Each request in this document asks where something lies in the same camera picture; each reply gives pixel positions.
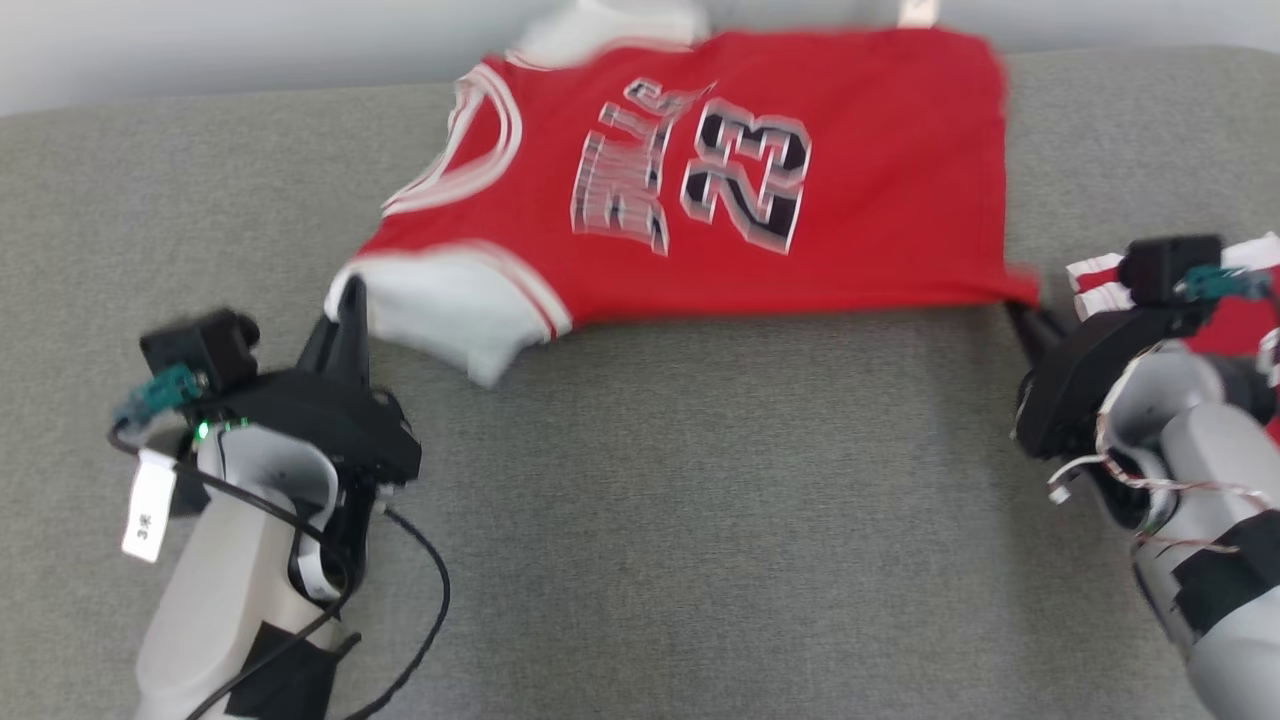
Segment red basketball jersey number 23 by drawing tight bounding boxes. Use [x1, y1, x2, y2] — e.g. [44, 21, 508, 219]
[328, 0, 1043, 389]

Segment thin red white wire bundle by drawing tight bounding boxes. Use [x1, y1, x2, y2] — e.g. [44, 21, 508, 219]
[1046, 400, 1280, 561]

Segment teal right camera connector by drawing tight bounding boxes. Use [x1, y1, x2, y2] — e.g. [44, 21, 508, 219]
[1178, 266, 1278, 303]

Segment red shorts with white stripe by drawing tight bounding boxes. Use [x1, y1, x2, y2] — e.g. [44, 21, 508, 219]
[1065, 232, 1280, 446]

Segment teal left camera connector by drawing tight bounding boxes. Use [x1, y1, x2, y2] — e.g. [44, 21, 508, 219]
[110, 364, 208, 433]

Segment teal camera connector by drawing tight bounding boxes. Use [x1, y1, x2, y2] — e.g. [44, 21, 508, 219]
[110, 364, 208, 433]
[1178, 266, 1278, 303]

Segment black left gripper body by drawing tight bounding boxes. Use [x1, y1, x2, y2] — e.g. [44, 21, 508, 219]
[190, 370, 423, 501]

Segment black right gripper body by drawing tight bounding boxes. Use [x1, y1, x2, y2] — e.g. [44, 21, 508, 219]
[1010, 303, 1219, 461]

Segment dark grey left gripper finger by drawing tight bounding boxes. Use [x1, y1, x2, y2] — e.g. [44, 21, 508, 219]
[335, 275, 373, 389]
[298, 315, 341, 379]

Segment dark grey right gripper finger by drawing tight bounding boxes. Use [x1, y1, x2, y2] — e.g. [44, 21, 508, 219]
[1003, 300, 1069, 376]

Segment white paper tag with print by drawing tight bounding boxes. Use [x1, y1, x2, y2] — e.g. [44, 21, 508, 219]
[121, 449, 179, 564]

